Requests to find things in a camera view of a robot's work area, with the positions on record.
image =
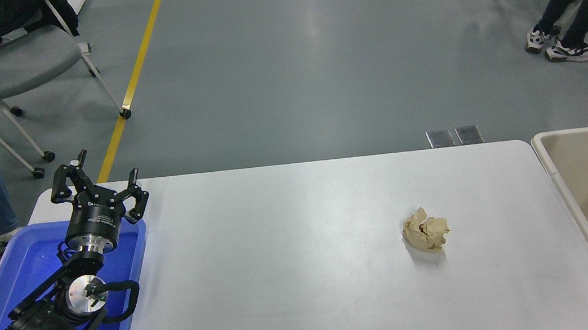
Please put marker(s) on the grey seat chair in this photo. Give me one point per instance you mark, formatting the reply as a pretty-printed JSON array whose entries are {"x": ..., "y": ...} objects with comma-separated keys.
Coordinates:
[{"x": 25, "y": 61}]

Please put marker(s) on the crumpled tan paper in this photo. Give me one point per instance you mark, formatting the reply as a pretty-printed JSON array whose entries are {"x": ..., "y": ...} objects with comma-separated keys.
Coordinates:
[{"x": 426, "y": 231}]

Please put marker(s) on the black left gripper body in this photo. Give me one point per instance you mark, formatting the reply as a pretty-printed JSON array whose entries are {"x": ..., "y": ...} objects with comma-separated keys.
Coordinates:
[{"x": 96, "y": 219}]

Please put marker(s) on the metal floor outlet plate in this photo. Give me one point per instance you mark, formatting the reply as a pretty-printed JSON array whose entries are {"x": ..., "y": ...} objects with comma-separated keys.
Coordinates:
[
  {"x": 440, "y": 138},
  {"x": 469, "y": 134}
]

